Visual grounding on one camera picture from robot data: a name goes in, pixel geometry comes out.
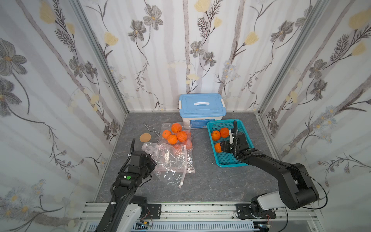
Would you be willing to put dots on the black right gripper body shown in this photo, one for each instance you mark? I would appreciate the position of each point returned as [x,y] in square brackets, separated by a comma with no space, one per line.
[237,139]

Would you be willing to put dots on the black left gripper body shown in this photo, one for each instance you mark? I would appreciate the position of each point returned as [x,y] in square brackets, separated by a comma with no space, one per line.
[138,155]

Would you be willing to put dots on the orange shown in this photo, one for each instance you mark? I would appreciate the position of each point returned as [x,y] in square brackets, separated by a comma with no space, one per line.
[166,134]
[172,139]
[224,132]
[182,136]
[176,128]
[218,148]
[216,135]

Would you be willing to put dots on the clear zip-top bag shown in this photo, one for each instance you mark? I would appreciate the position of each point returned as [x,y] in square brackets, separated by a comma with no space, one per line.
[188,144]
[174,162]

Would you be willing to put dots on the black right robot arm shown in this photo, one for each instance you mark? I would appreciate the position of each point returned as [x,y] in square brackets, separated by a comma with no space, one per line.
[296,187]

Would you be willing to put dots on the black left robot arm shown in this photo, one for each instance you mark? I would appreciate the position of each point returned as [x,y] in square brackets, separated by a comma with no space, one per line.
[122,194]

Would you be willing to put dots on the round cork coaster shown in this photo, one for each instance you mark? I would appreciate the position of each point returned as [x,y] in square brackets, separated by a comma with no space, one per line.
[145,137]

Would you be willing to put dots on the blue lidded storage box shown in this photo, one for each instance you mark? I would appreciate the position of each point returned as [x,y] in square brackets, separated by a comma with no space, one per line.
[198,109]

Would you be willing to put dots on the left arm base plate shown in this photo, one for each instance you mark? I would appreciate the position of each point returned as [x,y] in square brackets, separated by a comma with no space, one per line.
[153,211]

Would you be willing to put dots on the white slotted cable duct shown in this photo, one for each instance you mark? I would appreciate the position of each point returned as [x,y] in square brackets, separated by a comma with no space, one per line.
[213,226]

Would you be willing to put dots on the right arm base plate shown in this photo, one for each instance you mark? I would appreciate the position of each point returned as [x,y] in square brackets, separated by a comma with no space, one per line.
[246,211]

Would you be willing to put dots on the aluminium mounting rail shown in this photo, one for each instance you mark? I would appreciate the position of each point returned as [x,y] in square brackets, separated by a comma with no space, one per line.
[286,220]

